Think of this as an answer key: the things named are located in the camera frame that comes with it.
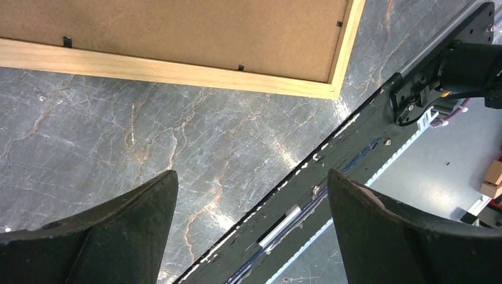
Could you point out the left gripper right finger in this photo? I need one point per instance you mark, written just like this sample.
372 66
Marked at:
456 252

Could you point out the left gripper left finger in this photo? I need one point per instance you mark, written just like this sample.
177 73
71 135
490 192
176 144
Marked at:
122 240

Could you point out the wooden picture frame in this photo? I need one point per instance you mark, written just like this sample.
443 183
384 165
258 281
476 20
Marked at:
68 59

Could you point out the brown backing board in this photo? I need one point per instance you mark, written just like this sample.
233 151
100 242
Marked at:
293 39

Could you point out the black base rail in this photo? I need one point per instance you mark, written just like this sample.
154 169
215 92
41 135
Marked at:
288 219

